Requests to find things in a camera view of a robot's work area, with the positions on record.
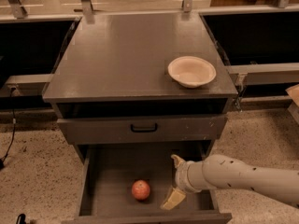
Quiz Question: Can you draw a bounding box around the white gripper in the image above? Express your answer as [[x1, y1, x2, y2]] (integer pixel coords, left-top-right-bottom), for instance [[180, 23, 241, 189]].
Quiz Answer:
[[160, 154, 205, 210]]

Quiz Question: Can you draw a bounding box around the red apple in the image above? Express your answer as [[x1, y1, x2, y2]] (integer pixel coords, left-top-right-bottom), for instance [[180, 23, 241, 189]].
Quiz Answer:
[[131, 179, 150, 202]]

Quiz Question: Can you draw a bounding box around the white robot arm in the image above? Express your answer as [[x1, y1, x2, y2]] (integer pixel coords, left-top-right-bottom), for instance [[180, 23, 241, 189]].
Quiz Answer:
[[161, 154, 299, 210]]

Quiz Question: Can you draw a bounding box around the open grey middle drawer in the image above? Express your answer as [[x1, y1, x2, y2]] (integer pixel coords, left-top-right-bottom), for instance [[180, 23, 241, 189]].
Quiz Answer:
[[62, 142, 232, 224]]

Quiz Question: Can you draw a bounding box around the grey drawer cabinet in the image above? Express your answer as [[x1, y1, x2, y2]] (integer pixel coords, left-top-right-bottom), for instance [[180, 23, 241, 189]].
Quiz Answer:
[[42, 12, 239, 224]]

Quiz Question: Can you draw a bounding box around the closed grey top drawer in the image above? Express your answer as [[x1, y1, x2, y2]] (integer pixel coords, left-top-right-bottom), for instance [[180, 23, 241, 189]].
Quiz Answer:
[[58, 115, 227, 145]]

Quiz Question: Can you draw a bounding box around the white paper bowl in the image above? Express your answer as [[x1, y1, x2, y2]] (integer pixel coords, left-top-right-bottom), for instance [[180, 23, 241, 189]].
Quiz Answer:
[[167, 56, 217, 89]]

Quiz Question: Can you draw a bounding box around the black object at floor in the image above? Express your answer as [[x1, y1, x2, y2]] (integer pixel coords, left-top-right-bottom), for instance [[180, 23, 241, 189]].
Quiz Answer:
[[16, 214, 27, 224]]

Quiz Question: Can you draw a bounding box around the black drawer handle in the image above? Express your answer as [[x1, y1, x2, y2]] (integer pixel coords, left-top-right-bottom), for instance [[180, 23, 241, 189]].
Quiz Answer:
[[130, 123, 158, 133]]

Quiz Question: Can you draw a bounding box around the metal latch bracket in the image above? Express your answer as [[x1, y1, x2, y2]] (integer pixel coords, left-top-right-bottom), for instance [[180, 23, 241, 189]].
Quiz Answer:
[[235, 73, 248, 112]]

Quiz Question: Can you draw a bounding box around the black cable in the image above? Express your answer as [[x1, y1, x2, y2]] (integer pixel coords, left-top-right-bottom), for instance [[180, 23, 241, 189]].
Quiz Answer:
[[0, 87, 18, 170]]

